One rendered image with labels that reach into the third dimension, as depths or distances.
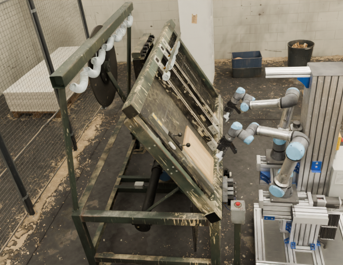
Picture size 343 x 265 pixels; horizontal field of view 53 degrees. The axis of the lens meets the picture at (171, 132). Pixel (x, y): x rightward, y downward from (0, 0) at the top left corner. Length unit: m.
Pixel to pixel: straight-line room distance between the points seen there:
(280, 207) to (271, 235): 0.78
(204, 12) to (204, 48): 0.67
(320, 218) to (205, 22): 4.58
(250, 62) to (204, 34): 1.19
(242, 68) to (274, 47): 1.27
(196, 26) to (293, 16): 2.39
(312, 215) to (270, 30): 5.77
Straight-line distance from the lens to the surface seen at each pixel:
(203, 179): 3.10
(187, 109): 3.43
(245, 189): 4.55
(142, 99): 2.62
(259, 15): 8.08
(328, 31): 8.40
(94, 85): 3.25
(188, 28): 6.74
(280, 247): 3.70
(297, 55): 7.25
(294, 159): 2.51
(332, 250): 3.80
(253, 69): 7.36
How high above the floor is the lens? 3.09
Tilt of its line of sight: 33 degrees down
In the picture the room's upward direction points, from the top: 7 degrees counter-clockwise
